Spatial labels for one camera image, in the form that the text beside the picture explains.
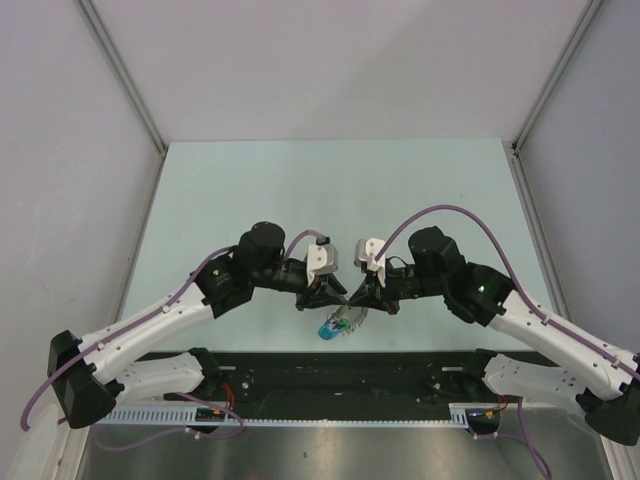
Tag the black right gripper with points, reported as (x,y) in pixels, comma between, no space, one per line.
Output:
(372,294)

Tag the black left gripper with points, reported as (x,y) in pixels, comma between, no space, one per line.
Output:
(311,296)

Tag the small split rings bunch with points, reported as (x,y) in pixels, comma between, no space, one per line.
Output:
(345,312)

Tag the large metal keyring blue handle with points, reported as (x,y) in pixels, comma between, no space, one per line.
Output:
(355,315)

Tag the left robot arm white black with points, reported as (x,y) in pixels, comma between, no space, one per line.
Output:
(92,374)

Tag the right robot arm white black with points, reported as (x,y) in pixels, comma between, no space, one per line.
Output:
(588,377)

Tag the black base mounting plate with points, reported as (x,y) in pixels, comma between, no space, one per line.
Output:
(349,386)

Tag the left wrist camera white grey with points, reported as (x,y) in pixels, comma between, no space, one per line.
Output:
(322,259)

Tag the grey slotted cable duct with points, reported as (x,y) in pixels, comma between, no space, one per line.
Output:
(190,415)

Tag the right aluminium frame post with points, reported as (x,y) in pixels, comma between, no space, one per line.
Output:
(560,68)

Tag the aluminium frame post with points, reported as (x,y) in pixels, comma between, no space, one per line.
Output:
(111,53)
(560,68)

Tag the left aluminium frame post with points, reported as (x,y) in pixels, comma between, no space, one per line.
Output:
(111,53)

